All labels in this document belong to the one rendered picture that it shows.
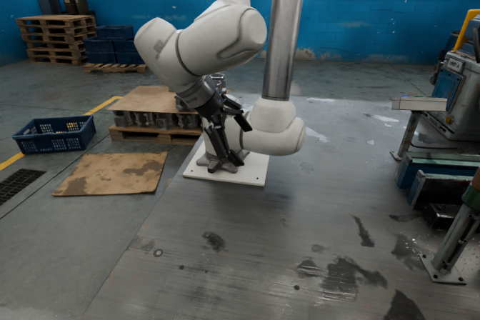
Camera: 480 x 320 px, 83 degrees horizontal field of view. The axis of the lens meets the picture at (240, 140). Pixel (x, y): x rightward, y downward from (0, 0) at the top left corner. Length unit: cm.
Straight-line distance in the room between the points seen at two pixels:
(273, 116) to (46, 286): 159
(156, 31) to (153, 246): 58
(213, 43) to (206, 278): 57
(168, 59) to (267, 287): 59
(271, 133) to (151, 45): 51
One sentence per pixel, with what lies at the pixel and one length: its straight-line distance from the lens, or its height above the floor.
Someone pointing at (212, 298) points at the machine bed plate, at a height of 80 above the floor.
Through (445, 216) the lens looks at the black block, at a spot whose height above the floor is 86.
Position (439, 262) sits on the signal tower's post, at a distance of 91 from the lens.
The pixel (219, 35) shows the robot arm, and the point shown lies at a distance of 51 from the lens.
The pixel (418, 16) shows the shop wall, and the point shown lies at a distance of 680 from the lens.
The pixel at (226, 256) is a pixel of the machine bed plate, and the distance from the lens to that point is 81.
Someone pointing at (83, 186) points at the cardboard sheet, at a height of 1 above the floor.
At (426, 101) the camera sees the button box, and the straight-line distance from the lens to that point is 126.
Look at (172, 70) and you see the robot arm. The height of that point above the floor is 129.
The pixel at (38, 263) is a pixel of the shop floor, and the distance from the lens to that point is 216.
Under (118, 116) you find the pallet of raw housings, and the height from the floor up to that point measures 27.
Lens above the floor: 145
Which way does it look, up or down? 30 degrees down
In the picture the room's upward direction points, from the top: straight up
